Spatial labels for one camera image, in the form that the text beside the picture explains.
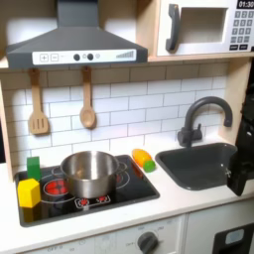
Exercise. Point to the steel pot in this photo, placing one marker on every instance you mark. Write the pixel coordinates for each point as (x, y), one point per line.
(90, 173)

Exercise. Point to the grey range hood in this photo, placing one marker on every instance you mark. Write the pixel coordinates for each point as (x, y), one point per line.
(76, 43)

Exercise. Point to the dark grey tap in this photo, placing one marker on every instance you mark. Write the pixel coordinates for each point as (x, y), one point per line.
(201, 119)

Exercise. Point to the wooden slotted spatula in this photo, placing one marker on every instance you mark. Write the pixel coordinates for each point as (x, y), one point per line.
(37, 109)

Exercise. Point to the grey oven knob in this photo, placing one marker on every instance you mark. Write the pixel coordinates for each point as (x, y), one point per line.
(147, 242)

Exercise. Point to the yellow block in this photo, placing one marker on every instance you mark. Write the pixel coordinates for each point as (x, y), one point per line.
(29, 192)

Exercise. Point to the dark grey sink basin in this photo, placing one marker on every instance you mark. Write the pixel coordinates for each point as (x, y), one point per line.
(196, 167)

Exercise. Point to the black toy stove top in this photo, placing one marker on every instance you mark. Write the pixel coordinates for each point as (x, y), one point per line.
(86, 191)

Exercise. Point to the orange toy carrot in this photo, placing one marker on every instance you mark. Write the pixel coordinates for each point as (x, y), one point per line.
(143, 159)

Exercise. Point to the green block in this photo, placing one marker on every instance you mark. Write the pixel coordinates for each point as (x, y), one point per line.
(33, 168)

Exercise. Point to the wooden spoon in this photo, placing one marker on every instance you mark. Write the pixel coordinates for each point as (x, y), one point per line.
(87, 102)

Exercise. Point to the white toy microwave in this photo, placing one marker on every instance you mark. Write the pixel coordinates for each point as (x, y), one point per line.
(205, 26)

